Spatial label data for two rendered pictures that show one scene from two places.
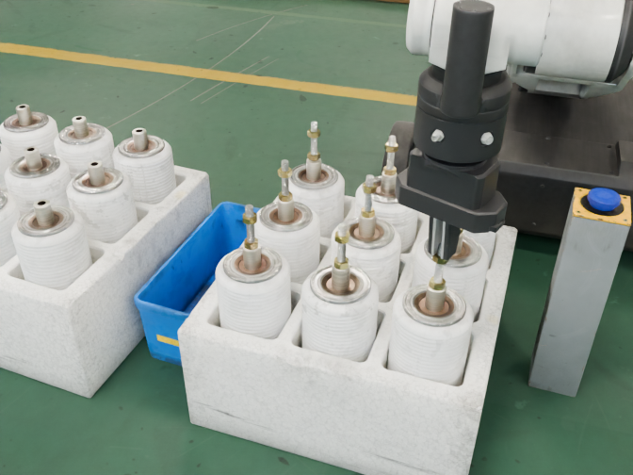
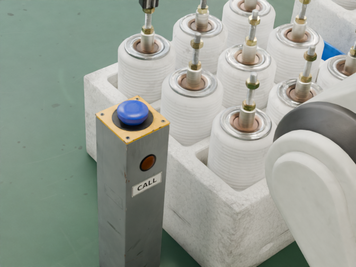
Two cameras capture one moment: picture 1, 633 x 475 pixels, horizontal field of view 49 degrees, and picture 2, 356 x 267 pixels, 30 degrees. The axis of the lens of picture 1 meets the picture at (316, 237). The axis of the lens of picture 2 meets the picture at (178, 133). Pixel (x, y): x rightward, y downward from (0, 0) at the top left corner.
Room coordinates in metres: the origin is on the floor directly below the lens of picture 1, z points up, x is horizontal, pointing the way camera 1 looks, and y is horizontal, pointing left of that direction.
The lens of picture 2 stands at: (1.13, -0.91, 0.86)
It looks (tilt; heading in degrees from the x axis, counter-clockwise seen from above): 41 degrees down; 119
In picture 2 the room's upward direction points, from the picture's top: 5 degrees clockwise
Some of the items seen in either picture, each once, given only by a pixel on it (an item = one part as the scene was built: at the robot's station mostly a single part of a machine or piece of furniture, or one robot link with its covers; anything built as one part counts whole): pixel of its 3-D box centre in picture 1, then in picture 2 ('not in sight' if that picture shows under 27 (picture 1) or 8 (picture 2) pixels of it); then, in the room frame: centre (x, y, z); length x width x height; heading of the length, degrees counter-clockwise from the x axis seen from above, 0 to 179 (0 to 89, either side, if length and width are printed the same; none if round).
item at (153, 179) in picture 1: (149, 194); not in sight; (1.03, 0.29, 0.16); 0.10 x 0.10 x 0.18
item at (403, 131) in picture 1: (400, 171); not in sight; (1.21, -0.17, 0.10); 0.20 x 0.05 x 0.20; 163
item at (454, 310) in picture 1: (433, 305); (147, 46); (0.63, -0.14, 0.25); 0.08 x 0.08 x 0.01
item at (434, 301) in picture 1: (435, 297); (147, 39); (0.63, -0.14, 0.26); 0.02 x 0.02 x 0.03
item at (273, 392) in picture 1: (361, 320); (236, 132); (0.78, -0.07, 0.09); 0.39 x 0.39 x 0.18; 71
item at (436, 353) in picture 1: (426, 360); (145, 90); (0.63, -0.14, 0.16); 0.10 x 0.10 x 0.18
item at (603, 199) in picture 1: (603, 201); (132, 114); (0.76, -0.37, 0.32); 0.04 x 0.04 x 0.02
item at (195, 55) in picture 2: not in sight; (195, 55); (0.75, -0.18, 0.30); 0.01 x 0.01 x 0.08
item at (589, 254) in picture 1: (575, 299); (131, 202); (0.76, -0.37, 0.16); 0.07 x 0.07 x 0.31; 71
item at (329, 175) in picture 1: (314, 176); (350, 69); (0.93, 0.01, 0.25); 0.08 x 0.08 x 0.01
